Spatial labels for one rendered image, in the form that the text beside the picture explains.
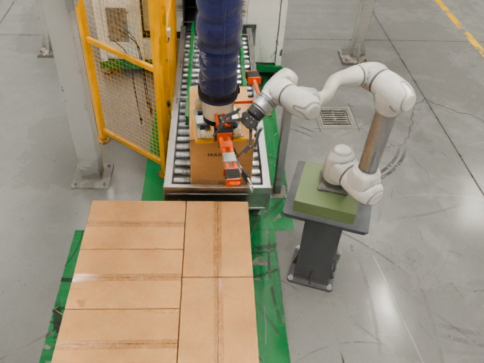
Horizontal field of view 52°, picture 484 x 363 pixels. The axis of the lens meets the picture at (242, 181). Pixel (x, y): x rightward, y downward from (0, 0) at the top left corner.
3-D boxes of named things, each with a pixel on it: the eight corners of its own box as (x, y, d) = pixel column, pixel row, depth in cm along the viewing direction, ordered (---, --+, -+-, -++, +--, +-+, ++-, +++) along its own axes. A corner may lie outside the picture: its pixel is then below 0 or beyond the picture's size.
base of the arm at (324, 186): (350, 171, 301) (352, 164, 298) (347, 196, 286) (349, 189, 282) (320, 165, 304) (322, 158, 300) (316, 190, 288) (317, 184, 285)
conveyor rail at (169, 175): (181, 43, 502) (181, 25, 489) (186, 43, 502) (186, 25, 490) (165, 205, 333) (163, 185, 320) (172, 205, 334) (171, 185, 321)
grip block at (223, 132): (213, 133, 268) (213, 124, 264) (231, 132, 270) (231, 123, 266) (215, 142, 262) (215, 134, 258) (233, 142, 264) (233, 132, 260)
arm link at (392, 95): (357, 180, 286) (384, 204, 273) (335, 189, 279) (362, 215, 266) (395, 63, 232) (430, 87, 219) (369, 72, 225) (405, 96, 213)
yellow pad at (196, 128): (190, 109, 301) (189, 103, 298) (206, 109, 302) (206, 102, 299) (195, 144, 277) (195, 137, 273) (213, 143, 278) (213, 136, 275)
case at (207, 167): (190, 132, 371) (189, 86, 343) (243, 132, 374) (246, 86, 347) (190, 187, 327) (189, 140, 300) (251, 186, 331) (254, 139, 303)
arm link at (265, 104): (259, 93, 213) (250, 104, 213) (260, 90, 204) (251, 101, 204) (274, 108, 213) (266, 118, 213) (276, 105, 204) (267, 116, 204)
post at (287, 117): (271, 189, 409) (285, 85, 342) (280, 189, 410) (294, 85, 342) (272, 194, 404) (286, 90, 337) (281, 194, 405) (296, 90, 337)
